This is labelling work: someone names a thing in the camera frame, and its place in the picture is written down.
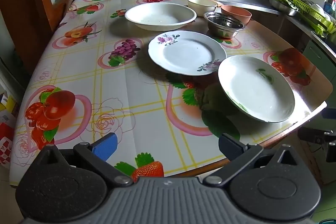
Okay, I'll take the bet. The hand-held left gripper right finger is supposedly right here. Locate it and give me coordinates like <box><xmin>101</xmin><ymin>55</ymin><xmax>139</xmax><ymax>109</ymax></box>
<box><xmin>203</xmin><ymin>133</ymin><xmax>305</xmax><ymax>187</ymax></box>

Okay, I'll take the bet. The steel basin with vegetables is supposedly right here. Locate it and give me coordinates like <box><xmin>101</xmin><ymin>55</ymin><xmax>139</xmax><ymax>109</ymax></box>
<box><xmin>268</xmin><ymin>0</ymin><xmax>301</xmax><ymax>16</ymax></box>

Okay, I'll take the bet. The large white deep plate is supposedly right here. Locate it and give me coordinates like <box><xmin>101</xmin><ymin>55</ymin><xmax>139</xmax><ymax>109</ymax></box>
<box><xmin>125</xmin><ymin>2</ymin><xmax>197</xmax><ymax>31</ymax></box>

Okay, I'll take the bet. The yellow cardboard box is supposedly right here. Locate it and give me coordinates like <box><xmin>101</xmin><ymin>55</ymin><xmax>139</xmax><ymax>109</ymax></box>
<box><xmin>0</xmin><ymin>94</ymin><xmax>19</xmax><ymax>122</ymax></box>

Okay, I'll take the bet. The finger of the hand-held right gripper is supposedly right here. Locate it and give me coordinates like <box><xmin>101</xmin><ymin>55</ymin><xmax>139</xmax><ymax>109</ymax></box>
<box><xmin>298</xmin><ymin>127</ymin><xmax>336</xmax><ymax>147</ymax></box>
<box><xmin>321</xmin><ymin>101</ymin><xmax>336</xmax><ymax>119</ymax></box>

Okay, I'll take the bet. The white plate with green print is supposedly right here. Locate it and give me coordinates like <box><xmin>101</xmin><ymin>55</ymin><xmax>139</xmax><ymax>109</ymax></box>
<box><xmin>218</xmin><ymin>55</ymin><xmax>296</xmax><ymax>123</ymax></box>

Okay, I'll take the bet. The floral white plate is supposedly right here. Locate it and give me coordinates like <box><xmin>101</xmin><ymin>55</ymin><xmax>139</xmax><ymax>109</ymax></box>
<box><xmin>148</xmin><ymin>30</ymin><xmax>227</xmax><ymax>76</ymax></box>

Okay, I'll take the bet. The stainless steel bowl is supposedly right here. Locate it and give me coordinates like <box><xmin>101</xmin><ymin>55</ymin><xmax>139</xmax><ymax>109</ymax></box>
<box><xmin>204</xmin><ymin>11</ymin><xmax>246</xmax><ymax>39</ymax></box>

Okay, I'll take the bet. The green dish rack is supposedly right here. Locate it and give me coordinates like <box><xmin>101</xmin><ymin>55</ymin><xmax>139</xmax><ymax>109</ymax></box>
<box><xmin>292</xmin><ymin>0</ymin><xmax>336</xmax><ymax>35</ymax></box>

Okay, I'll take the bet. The brown wooden cabinet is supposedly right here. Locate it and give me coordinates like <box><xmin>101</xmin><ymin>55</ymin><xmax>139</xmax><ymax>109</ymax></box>
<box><xmin>0</xmin><ymin>0</ymin><xmax>75</xmax><ymax>75</ymax></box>

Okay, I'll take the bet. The white bowl in rack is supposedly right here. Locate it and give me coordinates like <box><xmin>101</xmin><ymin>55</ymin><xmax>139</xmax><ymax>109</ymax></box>
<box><xmin>310</xmin><ymin>4</ymin><xmax>326</xmax><ymax>17</ymax></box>

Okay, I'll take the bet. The cream bowl with orange handle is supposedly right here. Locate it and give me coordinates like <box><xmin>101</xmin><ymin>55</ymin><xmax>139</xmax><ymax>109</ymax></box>
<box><xmin>187</xmin><ymin>0</ymin><xmax>223</xmax><ymax>17</ymax></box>

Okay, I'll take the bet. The fruit print tablecloth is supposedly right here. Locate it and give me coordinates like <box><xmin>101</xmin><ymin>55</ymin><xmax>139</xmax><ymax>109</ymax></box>
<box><xmin>9</xmin><ymin>0</ymin><xmax>334</xmax><ymax>188</ymax></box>

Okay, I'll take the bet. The terracotta bowl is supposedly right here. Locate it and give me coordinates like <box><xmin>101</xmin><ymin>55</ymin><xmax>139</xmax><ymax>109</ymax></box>
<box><xmin>220</xmin><ymin>5</ymin><xmax>252</xmax><ymax>26</ymax></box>

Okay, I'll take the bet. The red box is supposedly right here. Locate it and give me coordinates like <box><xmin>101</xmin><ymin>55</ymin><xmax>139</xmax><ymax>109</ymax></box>
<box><xmin>0</xmin><ymin>122</ymin><xmax>16</xmax><ymax>165</ymax></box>

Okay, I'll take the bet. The green cabinet door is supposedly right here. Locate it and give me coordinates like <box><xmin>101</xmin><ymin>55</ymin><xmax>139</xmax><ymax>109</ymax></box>
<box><xmin>302</xmin><ymin>40</ymin><xmax>336</xmax><ymax>77</ymax></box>

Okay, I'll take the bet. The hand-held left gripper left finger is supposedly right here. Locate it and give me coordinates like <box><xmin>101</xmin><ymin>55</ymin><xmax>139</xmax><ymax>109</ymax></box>
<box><xmin>33</xmin><ymin>132</ymin><xmax>134</xmax><ymax>187</ymax></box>

